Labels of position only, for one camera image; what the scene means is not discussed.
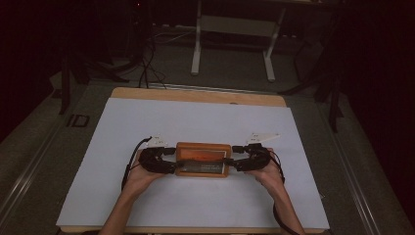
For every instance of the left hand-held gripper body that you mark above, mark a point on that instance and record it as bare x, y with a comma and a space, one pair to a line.
153, 161

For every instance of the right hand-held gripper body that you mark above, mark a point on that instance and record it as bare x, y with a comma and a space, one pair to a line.
257, 160

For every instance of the orange wooden box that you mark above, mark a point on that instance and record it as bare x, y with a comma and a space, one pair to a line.
203, 153

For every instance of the person's left hand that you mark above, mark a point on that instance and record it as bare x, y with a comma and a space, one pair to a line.
142, 179

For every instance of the person's right hand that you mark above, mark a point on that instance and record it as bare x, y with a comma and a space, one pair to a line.
269, 178

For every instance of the white paper sheet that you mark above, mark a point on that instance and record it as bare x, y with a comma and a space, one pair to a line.
202, 114

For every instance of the black tripod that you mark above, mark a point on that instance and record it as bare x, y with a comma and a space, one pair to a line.
332, 98

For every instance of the black stand with legs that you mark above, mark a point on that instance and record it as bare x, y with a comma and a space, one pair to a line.
67, 81

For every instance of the aluminium floor rail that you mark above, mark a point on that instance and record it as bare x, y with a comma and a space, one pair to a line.
212, 88
355, 182
26, 176

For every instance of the white metal desk frame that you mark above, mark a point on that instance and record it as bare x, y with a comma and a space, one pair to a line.
235, 26

